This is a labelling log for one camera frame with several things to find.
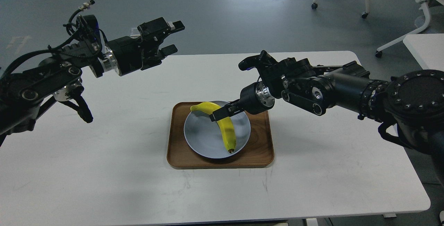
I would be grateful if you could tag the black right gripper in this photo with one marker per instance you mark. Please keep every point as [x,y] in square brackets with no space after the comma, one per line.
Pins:
[254,99]

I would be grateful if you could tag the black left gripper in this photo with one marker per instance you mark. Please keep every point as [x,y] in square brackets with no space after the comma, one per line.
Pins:
[134,54]

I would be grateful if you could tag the yellow banana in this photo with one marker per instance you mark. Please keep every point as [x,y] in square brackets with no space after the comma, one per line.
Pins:
[226,126]

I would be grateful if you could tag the light blue plate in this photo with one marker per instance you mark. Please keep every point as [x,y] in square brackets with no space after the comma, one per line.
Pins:
[205,138]

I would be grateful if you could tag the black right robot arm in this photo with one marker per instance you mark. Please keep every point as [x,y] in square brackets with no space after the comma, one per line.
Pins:
[409,108]

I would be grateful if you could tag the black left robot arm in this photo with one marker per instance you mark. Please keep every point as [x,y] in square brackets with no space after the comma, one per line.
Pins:
[33,82]

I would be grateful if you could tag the brown wooden tray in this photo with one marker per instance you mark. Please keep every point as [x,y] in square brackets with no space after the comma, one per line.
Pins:
[258,152]

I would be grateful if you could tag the white side table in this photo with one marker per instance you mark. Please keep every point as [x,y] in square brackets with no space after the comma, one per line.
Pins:
[427,49]

